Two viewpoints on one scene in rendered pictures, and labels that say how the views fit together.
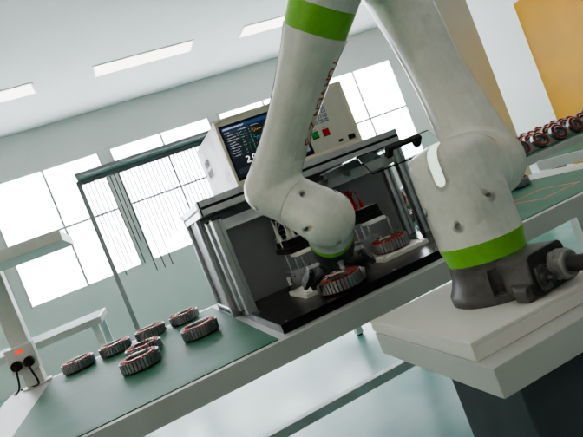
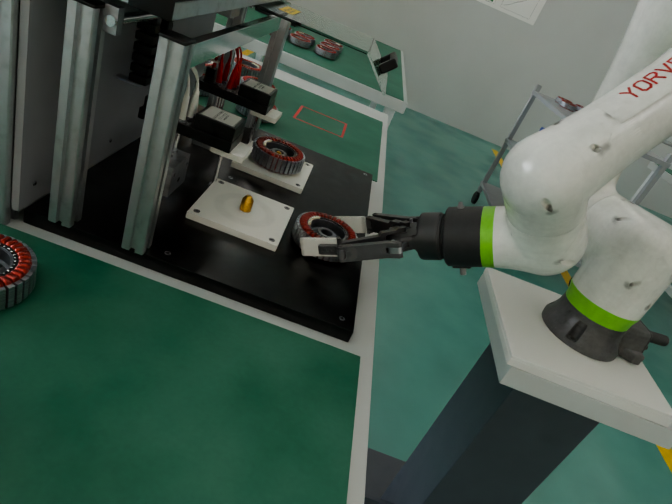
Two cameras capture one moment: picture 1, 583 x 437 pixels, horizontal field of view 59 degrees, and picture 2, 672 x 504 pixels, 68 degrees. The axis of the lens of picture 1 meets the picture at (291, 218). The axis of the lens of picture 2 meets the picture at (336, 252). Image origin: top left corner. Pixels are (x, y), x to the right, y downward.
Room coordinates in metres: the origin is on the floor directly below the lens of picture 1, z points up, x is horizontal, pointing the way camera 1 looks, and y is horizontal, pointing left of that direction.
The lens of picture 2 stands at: (1.07, 0.68, 1.19)
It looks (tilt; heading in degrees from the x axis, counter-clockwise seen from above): 29 degrees down; 283
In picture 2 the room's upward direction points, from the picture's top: 24 degrees clockwise
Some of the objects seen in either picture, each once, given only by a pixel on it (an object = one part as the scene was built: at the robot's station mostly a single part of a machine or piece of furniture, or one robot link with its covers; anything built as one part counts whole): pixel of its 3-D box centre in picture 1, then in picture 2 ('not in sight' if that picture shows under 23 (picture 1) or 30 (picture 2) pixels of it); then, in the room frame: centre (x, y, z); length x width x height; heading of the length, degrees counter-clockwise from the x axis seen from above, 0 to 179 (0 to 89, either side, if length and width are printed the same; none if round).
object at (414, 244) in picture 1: (393, 251); (274, 165); (1.48, -0.24, 0.78); 0.15 x 0.15 x 0.01; 18
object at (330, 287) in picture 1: (340, 281); (325, 236); (1.27, -0.06, 0.79); 0.11 x 0.11 x 0.04
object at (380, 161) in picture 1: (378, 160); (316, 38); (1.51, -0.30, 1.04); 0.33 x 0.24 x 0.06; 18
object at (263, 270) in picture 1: (309, 226); (146, 60); (1.68, -0.05, 0.92); 0.66 x 0.01 x 0.30; 108
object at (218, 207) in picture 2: (321, 283); (244, 212); (1.40, -0.01, 0.78); 0.15 x 0.15 x 0.01; 18
